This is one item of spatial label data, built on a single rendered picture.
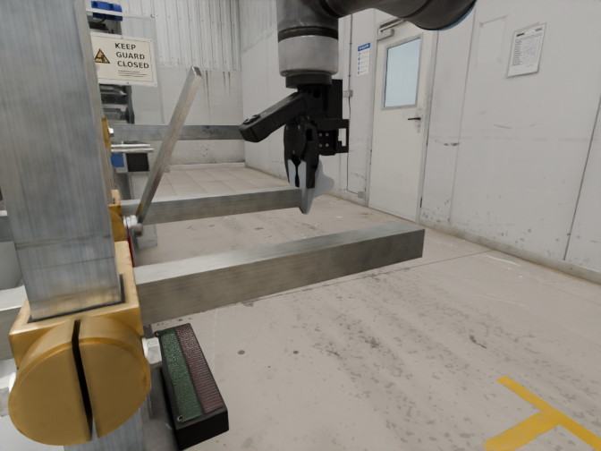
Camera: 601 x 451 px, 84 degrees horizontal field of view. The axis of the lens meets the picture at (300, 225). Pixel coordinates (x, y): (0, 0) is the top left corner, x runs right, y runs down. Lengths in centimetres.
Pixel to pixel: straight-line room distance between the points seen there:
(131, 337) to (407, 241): 24
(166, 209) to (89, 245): 30
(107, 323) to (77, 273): 3
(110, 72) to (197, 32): 672
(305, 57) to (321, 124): 9
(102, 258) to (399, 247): 24
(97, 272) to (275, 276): 12
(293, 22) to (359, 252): 35
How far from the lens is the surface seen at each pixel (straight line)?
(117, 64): 299
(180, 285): 24
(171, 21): 958
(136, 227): 41
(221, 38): 968
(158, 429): 36
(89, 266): 18
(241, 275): 25
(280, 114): 51
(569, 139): 291
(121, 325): 18
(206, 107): 934
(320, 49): 52
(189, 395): 38
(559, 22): 308
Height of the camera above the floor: 95
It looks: 16 degrees down
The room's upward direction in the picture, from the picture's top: straight up
